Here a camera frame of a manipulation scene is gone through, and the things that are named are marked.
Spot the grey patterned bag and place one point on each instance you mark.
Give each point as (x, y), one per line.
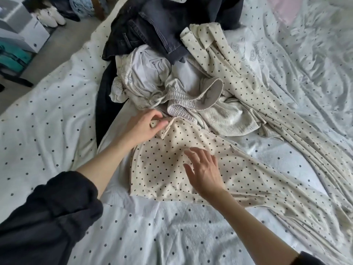
(82, 5)

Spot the person's right hand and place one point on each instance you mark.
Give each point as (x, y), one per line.
(205, 175)

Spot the green object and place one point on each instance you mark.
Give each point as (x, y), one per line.
(11, 58)

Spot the black clothes rack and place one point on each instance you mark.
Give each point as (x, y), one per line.
(16, 80)

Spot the person's black sleeve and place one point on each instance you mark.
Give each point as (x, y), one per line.
(49, 223)
(308, 259)

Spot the white dotted bed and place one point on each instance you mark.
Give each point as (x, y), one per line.
(44, 124)

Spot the person's black left sleeve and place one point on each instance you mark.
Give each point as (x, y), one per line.
(49, 223)

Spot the cream polka dot trousers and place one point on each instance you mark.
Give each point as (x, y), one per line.
(165, 173)

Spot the dark denim jeans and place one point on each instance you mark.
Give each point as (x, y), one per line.
(160, 22)

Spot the white storage box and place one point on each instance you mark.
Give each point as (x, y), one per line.
(22, 27)

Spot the dark grey jeans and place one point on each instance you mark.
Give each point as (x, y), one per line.
(107, 107)

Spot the light grey smocked garment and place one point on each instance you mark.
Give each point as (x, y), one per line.
(143, 74)

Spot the dark side table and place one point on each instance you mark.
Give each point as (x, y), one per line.
(99, 7)

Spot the person's left forearm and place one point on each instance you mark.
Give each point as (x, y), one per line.
(107, 165)

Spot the white shoe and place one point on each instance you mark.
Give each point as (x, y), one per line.
(45, 19)
(57, 15)

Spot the person's black right sleeve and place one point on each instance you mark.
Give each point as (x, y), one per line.
(308, 259)

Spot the cream patterned pyjama top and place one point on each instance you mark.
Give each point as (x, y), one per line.
(251, 52)

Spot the person's right forearm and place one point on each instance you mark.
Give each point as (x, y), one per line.
(253, 231)

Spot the person's left hand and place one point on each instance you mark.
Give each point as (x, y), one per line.
(144, 128)

